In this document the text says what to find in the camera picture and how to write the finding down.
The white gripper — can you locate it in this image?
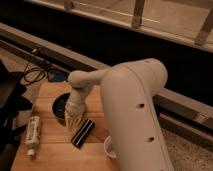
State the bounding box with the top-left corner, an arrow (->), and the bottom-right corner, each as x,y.
65,100 -> 86,131

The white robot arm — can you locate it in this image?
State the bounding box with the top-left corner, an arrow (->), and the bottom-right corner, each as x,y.
65,58 -> 174,171

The black round pan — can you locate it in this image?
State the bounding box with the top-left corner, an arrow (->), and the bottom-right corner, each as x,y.
52,93 -> 70,120

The clear plastic cup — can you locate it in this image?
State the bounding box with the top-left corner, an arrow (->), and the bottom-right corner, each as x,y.
104,136 -> 116,159

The white toothpaste tube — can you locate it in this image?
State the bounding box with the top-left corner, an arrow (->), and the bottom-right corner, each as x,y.
25,116 -> 41,158

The blue object behind table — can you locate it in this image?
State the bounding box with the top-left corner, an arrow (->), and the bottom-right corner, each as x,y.
50,73 -> 67,82

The black chair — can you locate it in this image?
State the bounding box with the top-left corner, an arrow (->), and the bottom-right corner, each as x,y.
0,60 -> 32,171

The black cable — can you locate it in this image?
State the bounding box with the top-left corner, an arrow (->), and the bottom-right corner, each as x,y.
21,46 -> 54,85

